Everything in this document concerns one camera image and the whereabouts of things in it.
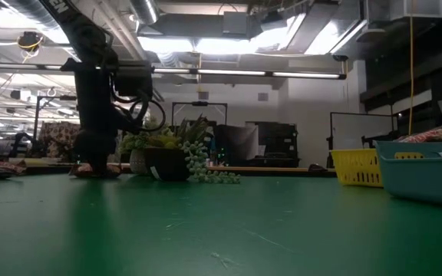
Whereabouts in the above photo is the patterned fabric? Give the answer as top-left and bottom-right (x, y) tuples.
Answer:
(38, 120), (82, 159)

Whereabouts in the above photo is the whiteboard on black stand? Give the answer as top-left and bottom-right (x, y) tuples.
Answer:
(326, 111), (395, 150)

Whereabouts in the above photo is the brown candy bar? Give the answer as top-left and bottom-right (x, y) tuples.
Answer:
(69, 163), (123, 179)
(0, 159), (27, 173)
(396, 127), (442, 144)

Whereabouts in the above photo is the round succulent in white pot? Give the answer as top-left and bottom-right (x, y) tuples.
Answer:
(117, 114), (176, 176)

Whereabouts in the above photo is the trailing succulent in dark pot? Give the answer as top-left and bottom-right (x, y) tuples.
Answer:
(143, 113), (242, 185)

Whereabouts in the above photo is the round silver air duct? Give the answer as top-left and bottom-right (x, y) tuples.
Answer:
(128, 0), (160, 25)

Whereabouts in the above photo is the light blue plastic bin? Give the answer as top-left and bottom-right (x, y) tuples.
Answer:
(373, 140), (442, 208)

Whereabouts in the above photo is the yellow hanging cable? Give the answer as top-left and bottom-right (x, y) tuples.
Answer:
(407, 0), (416, 136)

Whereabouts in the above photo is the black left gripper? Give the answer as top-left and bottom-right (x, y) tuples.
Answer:
(60, 57), (117, 174)

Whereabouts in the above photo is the long white light bar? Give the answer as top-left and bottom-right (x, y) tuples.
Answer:
(0, 62), (348, 81)

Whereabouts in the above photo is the black yellow cord reel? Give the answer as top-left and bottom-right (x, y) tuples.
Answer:
(16, 31), (45, 53)

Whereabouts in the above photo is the yellow slotted plastic basket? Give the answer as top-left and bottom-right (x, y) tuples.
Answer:
(328, 148), (425, 189)

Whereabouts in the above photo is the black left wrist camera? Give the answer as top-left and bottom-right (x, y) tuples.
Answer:
(113, 71), (155, 99)

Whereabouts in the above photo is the black frame stand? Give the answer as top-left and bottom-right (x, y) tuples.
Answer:
(170, 100), (229, 127)

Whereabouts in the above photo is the black left wrist camera cable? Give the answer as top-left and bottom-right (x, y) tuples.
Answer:
(107, 95), (167, 134)

